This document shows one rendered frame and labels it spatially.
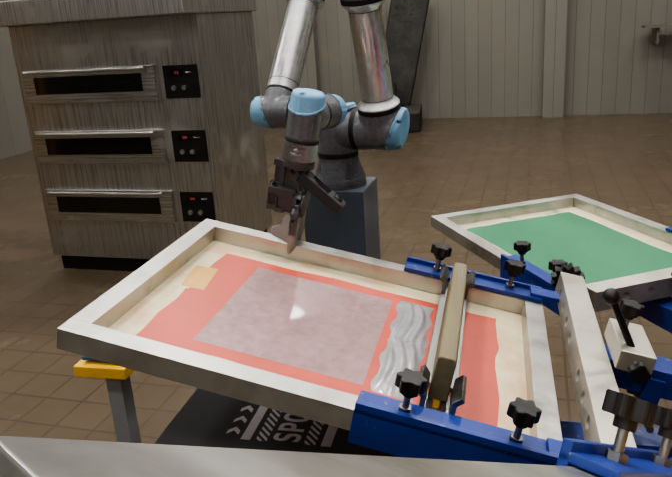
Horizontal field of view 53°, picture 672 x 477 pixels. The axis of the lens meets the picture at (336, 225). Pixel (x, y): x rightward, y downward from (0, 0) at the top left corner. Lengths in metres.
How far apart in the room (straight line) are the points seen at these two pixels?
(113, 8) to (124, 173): 1.11
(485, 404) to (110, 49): 3.91
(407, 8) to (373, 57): 8.67
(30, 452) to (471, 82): 10.72
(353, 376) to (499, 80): 9.84
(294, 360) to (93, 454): 0.94
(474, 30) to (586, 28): 1.60
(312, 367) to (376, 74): 0.88
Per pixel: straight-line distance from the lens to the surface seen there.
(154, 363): 1.09
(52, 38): 4.94
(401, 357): 1.21
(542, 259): 2.04
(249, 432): 1.30
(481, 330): 1.40
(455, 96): 10.92
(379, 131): 1.82
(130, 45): 4.61
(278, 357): 1.16
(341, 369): 1.16
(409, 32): 10.43
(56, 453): 0.23
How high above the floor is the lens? 1.67
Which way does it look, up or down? 17 degrees down
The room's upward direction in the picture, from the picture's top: 4 degrees counter-clockwise
